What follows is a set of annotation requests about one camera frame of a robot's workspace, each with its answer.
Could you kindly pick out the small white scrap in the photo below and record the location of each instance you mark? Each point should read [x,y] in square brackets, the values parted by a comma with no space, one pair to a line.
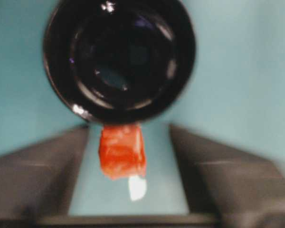
[136,190]

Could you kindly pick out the blue-green table cloth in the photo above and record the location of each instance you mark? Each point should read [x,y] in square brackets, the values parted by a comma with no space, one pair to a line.
[240,71]

